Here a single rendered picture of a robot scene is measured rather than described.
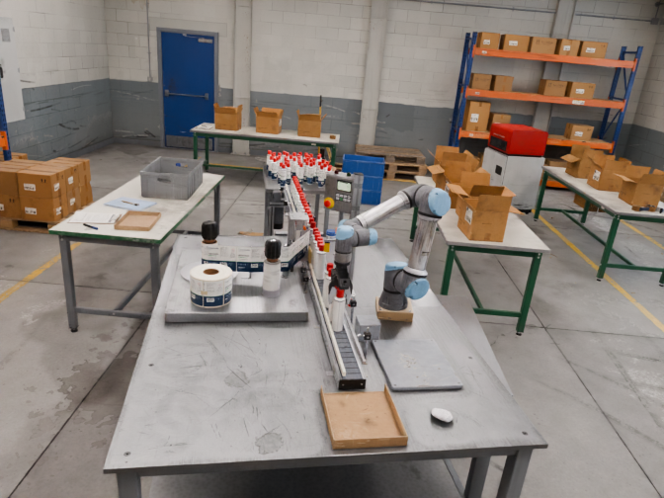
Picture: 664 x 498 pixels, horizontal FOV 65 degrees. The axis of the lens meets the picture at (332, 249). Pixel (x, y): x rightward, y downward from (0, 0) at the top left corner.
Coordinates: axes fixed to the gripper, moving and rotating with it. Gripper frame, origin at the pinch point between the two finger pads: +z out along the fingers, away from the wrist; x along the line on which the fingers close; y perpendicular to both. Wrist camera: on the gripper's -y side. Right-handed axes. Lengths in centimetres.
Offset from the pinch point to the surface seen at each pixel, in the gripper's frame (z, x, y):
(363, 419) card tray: 18, 0, -56
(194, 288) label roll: 5, 65, 25
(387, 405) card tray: 18, -12, -49
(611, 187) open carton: 20, -382, 323
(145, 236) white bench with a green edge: 22, 105, 139
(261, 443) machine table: 18, 37, -65
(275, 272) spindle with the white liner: -0.1, 26.6, 32.9
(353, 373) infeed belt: 13.5, -0.7, -34.8
